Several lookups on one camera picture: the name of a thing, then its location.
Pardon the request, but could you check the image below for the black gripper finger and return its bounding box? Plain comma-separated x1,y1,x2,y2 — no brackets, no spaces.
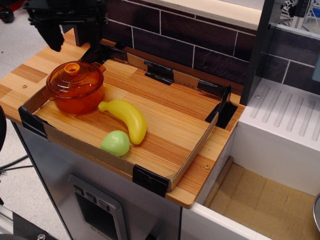
36,23,64,52
87,22,103,57

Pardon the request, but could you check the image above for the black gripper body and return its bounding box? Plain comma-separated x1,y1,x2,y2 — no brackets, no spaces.
22,0,107,25

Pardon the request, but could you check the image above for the orange transparent pot lid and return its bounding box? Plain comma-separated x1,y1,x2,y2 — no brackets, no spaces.
46,61,106,99

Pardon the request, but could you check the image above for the orange transparent pot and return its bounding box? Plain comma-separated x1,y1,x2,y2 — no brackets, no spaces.
45,61,107,116

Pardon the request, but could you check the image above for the yellow plastic banana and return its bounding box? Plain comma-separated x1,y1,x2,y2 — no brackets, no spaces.
98,99,147,145

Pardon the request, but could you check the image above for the green plastic pear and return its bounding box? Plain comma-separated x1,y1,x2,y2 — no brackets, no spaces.
99,130,130,157

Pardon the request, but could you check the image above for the cardboard fence with black tape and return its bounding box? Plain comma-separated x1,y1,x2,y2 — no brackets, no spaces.
18,45,240,202

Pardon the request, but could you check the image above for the toy kitchen oven front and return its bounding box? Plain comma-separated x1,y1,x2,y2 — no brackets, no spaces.
14,124,182,240

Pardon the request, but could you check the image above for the white toy sink unit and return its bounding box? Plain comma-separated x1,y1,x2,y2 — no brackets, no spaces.
180,79,320,240

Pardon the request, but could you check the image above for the metal bowl rim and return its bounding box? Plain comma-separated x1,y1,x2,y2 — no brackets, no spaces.
312,193,320,231

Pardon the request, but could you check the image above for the black cable on floor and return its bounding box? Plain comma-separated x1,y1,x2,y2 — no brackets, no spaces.
0,154,34,173

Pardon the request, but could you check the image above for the black right upright post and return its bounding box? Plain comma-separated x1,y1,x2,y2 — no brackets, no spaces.
240,0,275,106

